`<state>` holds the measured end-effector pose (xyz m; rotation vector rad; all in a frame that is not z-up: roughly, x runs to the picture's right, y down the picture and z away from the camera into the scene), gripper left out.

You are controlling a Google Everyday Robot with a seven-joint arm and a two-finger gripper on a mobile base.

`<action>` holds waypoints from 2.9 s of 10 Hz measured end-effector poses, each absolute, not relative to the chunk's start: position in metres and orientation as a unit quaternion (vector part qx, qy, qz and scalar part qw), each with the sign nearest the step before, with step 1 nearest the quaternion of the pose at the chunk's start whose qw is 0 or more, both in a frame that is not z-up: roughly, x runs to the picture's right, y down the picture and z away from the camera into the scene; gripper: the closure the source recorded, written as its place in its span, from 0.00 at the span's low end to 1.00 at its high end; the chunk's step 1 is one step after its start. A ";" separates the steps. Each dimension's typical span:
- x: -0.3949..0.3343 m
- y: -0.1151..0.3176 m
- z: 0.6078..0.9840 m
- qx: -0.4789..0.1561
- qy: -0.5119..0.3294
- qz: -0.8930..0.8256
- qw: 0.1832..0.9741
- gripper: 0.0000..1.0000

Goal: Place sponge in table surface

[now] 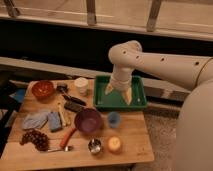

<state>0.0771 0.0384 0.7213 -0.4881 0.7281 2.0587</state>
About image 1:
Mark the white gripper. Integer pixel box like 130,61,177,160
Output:
105,65,132,105

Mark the blue sponge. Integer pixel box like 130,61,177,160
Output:
48,112,62,132

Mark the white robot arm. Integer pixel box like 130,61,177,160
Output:
105,40,213,171

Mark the green plastic tray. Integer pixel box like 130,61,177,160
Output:
93,75,147,111

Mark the blue cup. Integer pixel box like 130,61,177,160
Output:
107,111,121,128

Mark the white cup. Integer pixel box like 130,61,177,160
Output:
74,77,89,96

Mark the black rectangular block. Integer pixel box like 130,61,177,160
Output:
64,101,83,112

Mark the orange round fruit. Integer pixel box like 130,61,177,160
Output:
107,136,122,153

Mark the small metal cup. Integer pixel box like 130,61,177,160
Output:
88,139,102,155

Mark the wooden table board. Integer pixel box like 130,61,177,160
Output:
0,78,155,171

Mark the red bowl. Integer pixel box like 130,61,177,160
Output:
32,80,54,100

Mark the metal spoon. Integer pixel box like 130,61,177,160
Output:
41,146,73,153

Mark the grey blue cloth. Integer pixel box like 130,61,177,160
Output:
22,111,49,130

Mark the bunch of dark grapes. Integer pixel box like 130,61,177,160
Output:
20,130,49,151

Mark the purple frying pan red handle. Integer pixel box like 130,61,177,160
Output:
59,108,103,149

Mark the black handled tool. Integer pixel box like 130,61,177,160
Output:
56,83,86,106

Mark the yellow handled brush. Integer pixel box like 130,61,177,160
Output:
58,103,71,127

